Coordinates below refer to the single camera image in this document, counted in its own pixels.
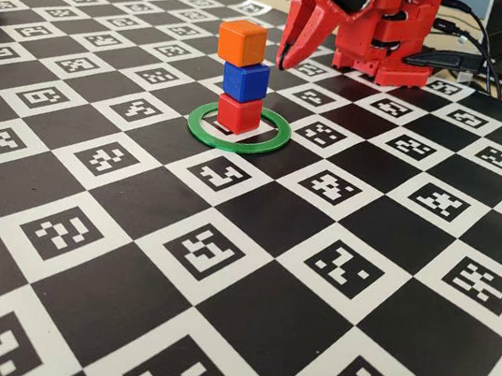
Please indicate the blue cube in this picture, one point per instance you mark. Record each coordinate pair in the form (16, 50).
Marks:
(243, 82)

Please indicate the red robot base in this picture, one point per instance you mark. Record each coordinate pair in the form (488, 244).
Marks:
(383, 63)

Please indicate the red cube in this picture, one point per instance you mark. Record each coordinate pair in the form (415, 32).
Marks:
(238, 115)

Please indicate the orange cube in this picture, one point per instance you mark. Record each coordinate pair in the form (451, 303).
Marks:
(242, 42)

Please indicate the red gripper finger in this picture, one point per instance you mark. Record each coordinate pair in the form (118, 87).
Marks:
(295, 15)
(317, 28)

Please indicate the red robot arm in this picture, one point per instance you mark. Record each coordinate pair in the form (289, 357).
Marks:
(410, 8)

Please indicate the checkerboard marker mat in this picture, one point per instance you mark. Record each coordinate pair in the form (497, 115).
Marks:
(260, 317)

